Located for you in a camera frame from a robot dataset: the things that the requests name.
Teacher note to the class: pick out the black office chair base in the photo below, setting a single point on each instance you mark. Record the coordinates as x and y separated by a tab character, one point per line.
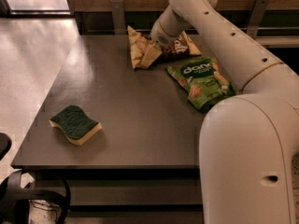
14	199

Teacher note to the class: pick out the upper grey drawer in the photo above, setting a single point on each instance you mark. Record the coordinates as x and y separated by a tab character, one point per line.
134	192

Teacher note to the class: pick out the grey drawer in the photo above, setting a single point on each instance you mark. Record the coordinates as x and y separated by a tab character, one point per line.
141	218
134	192

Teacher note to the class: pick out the lower grey drawer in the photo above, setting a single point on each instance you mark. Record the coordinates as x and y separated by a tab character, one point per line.
141	218

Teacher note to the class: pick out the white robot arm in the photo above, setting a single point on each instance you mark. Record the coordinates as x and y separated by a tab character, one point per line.
247	142

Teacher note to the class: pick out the metal bracket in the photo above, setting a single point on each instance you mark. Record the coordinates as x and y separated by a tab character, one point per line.
256	17
117	10

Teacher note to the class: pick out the left metal bracket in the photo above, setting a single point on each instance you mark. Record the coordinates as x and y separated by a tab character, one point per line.
117	10

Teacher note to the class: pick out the green chip bag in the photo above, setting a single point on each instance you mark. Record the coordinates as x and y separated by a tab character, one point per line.
202	80

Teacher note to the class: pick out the green yellow sponge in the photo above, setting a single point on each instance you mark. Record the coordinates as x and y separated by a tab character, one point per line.
77	127

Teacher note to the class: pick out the right metal bracket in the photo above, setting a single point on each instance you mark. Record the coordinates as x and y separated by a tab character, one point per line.
256	17

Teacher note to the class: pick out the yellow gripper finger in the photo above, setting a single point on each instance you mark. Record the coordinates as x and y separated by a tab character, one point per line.
151	54

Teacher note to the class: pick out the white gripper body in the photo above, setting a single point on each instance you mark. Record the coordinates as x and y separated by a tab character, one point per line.
161	36

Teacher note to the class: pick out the brown chip bag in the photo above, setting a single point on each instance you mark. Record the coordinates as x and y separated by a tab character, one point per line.
183	47

